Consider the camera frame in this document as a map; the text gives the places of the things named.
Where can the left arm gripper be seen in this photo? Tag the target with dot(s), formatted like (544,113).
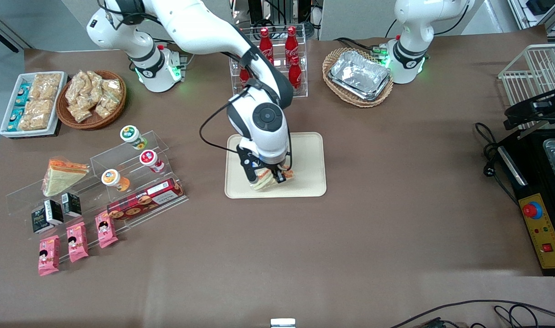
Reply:
(528,108)

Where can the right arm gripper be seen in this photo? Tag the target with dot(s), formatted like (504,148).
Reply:
(279,174)

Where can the triangular sandwich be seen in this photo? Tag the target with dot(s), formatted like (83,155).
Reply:
(61,180)
(264,183)

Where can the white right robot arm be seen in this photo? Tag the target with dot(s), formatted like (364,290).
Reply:
(200,27)

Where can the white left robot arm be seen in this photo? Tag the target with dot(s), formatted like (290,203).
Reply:
(414,23)

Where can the beige plastic tray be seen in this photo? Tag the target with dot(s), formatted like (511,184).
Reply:
(307,182)

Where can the aluminium foil tray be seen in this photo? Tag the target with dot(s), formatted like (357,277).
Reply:
(359,73)

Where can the white rectangular snack tray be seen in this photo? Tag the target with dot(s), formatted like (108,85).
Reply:
(6,123)

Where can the black machine with yellow panel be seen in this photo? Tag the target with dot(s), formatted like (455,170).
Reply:
(532,182)

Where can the red emergency stop button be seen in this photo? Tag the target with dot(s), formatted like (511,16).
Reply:
(532,210)

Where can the red cola bottle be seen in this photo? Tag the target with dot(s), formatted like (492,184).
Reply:
(266,45)
(296,75)
(291,43)
(244,76)

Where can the clear acrylic stepped stand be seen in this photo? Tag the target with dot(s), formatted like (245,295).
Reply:
(165,148)
(22,200)

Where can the grey metal shelf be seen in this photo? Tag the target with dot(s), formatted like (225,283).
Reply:
(539,9)

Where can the clear acrylic bottle rack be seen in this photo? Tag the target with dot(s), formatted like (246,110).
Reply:
(304,68)

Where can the red-lid yogurt cup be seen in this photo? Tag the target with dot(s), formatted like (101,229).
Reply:
(150,159)

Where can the light tan wicker basket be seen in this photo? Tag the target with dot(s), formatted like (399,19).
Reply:
(364,102)

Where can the red cookie box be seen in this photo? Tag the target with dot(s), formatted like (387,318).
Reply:
(143,202)

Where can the brown table cover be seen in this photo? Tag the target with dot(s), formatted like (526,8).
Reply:
(395,205)

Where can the green-lid yogurt cup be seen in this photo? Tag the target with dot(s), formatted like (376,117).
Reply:
(130,134)

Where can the orange-lid yogurt cup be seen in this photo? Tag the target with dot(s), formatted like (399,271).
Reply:
(112,178)

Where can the small silver metal object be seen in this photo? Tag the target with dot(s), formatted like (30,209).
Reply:
(282,323)

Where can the black equipment rack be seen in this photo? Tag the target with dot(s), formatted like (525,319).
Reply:
(277,11)

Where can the pink cartoon snack packet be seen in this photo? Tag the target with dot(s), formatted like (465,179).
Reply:
(77,242)
(106,230)
(48,256)

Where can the clear bag of fried snacks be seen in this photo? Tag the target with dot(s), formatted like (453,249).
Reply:
(76,89)
(112,90)
(80,113)
(95,86)
(106,107)

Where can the dark brown wicker basket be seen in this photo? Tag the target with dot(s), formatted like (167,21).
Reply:
(95,123)

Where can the small black carton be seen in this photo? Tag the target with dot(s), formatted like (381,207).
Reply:
(39,222)
(54,212)
(71,205)

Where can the golden crisp snack pack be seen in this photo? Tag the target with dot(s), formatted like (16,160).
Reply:
(46,86)
(37,115)

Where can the teal snack packet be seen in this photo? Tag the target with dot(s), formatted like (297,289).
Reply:
(16,119)
(22,94)

